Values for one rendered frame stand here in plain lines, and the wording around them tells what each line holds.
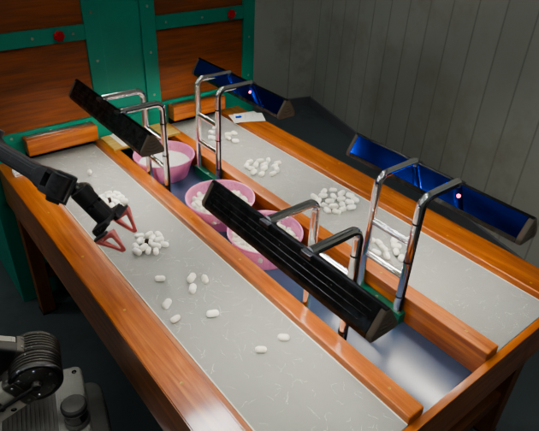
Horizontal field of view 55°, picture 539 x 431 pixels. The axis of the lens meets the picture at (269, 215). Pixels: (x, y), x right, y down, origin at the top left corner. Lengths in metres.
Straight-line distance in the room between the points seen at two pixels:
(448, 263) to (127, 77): 1.58
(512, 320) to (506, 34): 1.81
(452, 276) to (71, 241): 1.25
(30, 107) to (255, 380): 1.52
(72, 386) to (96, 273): 0.35
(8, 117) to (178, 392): 1.46
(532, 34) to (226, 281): 2.05
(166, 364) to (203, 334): 0.15
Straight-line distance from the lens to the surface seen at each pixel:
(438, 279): 1.78
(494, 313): 1.72
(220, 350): 1.44
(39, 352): 1.46
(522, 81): 3.07
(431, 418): 1.39
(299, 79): 4.95
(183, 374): 1.36
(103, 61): 2.44
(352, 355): 1.43
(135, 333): 1.48
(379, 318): 1.06
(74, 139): 2.42
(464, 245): 1.93
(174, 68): 2.61
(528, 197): 3.12
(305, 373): 1.40
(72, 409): 1.62
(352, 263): 1.31
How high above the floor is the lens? 1.81
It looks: 33 degrees down
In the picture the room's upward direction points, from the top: 3 degrees clockwise
